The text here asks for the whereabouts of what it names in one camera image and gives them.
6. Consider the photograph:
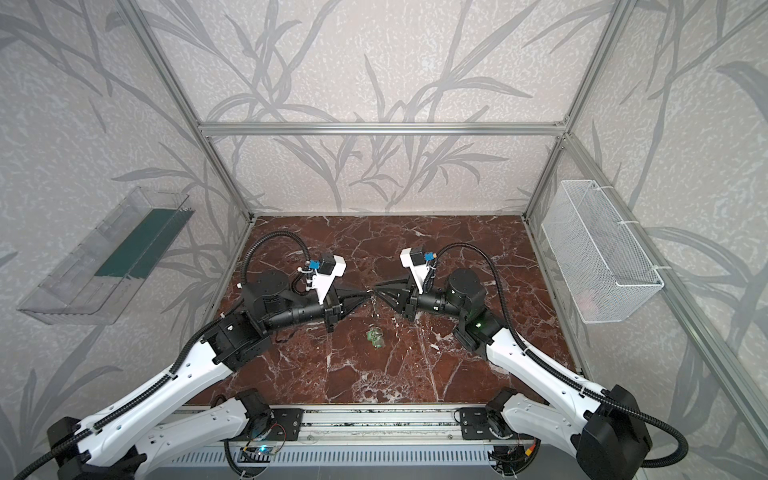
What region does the green key tag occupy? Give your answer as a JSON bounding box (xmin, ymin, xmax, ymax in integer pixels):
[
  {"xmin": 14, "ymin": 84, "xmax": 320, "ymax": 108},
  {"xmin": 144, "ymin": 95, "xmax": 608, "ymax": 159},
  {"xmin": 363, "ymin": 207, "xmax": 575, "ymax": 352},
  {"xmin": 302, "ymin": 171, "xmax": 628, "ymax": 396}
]
[{"xmin": 366, "ymin": 327, "xmax": 386, "ymax": 349}]

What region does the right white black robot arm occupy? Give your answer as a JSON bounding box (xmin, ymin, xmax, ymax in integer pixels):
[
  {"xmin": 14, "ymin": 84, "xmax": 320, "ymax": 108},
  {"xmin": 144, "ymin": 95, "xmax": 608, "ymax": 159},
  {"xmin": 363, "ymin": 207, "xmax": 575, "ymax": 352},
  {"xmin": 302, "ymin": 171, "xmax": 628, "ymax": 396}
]
[{"xmin": 374, "ymin": 269, "xmax": 652, "ymax": 479}]

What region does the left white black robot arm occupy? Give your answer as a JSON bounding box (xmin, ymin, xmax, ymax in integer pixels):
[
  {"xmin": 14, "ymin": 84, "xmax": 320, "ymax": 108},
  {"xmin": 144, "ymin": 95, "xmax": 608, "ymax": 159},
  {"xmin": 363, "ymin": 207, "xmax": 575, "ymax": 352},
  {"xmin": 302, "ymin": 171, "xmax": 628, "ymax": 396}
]
[{"xmin": 42, "ymin": 270, "xmax": 370, "ymax": 479}]

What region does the green circuit board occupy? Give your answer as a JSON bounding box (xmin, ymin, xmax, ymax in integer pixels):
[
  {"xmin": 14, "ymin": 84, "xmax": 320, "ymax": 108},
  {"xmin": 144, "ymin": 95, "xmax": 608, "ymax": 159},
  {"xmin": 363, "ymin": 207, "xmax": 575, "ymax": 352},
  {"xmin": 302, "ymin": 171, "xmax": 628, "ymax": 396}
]
[{"xmin": 240, "ymin": 445, "xmax": 282, "ymax": 463}]

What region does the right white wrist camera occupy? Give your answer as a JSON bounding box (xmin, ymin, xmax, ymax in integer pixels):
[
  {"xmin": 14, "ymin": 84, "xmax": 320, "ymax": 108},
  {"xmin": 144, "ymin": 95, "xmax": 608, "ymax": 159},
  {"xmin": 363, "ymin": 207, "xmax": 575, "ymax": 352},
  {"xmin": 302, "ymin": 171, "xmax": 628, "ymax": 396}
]
[{"xmin": 400, "ymin": 246, "xmax": 436, "ymax": 294}]

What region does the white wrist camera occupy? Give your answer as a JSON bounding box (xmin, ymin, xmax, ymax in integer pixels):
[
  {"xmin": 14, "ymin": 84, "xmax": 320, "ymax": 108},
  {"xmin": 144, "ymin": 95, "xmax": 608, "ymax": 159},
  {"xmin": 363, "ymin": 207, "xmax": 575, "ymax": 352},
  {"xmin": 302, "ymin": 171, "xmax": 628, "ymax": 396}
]
[
  {"xmin": 400, "ymin": 246, "xmax": 436, "ymax": 294},
  {"xmin": 306, "ymin": 253, "xmax": 346, "ymax": 304}
]

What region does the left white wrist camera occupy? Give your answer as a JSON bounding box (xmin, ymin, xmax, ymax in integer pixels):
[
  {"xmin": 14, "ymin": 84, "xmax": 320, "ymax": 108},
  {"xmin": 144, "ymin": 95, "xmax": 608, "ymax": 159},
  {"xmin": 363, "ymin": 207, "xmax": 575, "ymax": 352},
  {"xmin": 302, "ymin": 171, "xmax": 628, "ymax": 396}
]
[{"xmin": 306, "ymin": 253, "xmax": 346, "ymax": 304}]

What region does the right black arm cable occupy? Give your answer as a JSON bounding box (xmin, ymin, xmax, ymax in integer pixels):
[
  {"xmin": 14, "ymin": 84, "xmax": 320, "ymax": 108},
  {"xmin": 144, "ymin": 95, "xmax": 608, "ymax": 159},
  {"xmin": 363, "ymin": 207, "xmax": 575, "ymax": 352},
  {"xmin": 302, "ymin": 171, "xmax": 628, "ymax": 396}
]
[{"xmin": 431, "ymin": 242, "xmax": 690, "ymax": 475}]

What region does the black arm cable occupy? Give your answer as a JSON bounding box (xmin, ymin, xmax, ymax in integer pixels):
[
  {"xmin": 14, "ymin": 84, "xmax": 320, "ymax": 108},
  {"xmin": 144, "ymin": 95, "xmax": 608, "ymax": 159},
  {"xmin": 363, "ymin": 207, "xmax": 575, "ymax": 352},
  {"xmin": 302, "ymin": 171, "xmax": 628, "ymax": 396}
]
[
  {"xmin": 11, "ymin": 230, "xmax": 312, "ymax": 480},
  {"xmin": 431, "ymin": 242, "xmax": 690, "ymax": 475}
]

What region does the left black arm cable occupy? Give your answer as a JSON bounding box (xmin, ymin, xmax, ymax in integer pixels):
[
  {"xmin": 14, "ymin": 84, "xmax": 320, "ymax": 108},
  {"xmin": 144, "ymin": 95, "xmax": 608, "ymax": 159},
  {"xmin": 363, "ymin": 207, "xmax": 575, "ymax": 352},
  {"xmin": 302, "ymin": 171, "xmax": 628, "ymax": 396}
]
[{"xmin": 11, "ymin": 230, "xmax": 312, "ymax": 480}]

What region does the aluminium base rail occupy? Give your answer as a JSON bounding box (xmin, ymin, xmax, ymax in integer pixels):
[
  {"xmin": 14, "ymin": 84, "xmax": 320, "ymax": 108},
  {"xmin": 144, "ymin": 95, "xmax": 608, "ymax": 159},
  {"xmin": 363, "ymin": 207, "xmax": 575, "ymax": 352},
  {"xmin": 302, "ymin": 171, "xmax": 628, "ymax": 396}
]
[{"xmin": 122, "ymin": 403, "xmax": 632, "ymax": 448}]

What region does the white wire mesh basket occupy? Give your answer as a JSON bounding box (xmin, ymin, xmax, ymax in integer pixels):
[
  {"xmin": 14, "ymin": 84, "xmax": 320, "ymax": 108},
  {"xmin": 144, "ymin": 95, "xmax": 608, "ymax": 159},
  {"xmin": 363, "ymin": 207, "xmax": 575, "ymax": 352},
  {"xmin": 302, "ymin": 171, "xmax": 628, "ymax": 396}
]
[{"xmin": 542, "ymin": 179, "xmax": 664, "ymax": 324}]

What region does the clear plastic wall bin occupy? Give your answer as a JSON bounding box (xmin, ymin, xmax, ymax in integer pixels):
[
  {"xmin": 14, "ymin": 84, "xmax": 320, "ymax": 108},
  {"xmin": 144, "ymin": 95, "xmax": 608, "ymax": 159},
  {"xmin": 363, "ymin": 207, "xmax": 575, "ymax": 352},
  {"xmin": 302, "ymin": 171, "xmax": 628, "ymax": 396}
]
[{"xmin": 17, "ymin": 187, "xmax": 195, "ymax": 326}]

